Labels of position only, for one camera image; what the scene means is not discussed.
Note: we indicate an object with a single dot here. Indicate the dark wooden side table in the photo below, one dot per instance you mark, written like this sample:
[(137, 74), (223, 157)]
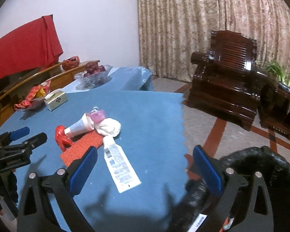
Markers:
[(274, 107)]

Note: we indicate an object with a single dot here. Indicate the wooden bench sofa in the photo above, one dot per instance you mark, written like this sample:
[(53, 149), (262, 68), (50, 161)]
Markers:
[(18, 91)]

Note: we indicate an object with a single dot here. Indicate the green potted plant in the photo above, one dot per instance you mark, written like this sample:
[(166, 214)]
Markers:
[(280, 72)]

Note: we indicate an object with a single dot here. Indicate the red cloth drape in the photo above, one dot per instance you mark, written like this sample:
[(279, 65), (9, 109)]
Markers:
[(32, 45)]

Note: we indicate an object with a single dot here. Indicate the dark wooden armchair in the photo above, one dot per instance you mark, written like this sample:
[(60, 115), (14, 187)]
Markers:
[(227, 78)]

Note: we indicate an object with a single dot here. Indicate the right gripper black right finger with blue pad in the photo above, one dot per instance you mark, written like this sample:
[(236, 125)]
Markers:
[(225, 184)]

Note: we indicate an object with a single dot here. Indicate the beige patterned curtain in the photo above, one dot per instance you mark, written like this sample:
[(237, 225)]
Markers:
[(171, 30)]

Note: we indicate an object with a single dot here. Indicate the dark red fruits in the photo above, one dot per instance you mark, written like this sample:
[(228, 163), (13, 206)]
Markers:
[(93, 67)]

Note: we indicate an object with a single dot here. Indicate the white paper cup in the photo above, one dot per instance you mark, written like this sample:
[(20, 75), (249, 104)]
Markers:
[(84, 125)]

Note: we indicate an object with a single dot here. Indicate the white tube with barcode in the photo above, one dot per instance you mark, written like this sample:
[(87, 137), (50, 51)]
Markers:
[(121, 170)]

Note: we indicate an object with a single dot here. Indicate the red snack packet plate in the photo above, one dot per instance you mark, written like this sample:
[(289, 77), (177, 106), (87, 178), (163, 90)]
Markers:
[(35, 97)]

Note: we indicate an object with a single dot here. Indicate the red pumpkin ornament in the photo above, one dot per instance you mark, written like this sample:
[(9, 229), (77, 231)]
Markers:
[(70, 63)]

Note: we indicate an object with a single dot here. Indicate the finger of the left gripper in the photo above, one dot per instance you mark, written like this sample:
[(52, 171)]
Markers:
[(35, 141), (15, 135)]

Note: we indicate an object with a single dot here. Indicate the orange foam fruit net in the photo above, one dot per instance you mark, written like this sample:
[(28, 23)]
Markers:
[(79, 147)]

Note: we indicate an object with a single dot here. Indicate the black trash bag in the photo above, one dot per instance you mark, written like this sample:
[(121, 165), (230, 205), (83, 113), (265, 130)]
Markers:
[(247, 190)]

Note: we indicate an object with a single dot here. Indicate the beige tissue box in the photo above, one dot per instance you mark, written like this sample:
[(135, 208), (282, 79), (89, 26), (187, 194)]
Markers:
[(55, 99)]

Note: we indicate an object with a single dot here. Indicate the glass fruit bowl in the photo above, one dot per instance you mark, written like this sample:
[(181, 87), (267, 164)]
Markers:
[(94, 79)]

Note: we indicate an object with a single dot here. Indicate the red plastic bag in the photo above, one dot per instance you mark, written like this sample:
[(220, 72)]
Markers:
[(62, 139)]

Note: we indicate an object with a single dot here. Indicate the blue felt table cloth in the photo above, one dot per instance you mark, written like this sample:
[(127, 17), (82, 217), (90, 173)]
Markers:
[(132, 188)]

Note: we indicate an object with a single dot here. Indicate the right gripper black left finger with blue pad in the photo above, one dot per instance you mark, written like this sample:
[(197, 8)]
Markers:
[(35, 210)]

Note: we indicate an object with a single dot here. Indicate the crumpled white tissue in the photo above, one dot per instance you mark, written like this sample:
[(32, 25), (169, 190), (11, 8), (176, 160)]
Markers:
[(108, 127)]

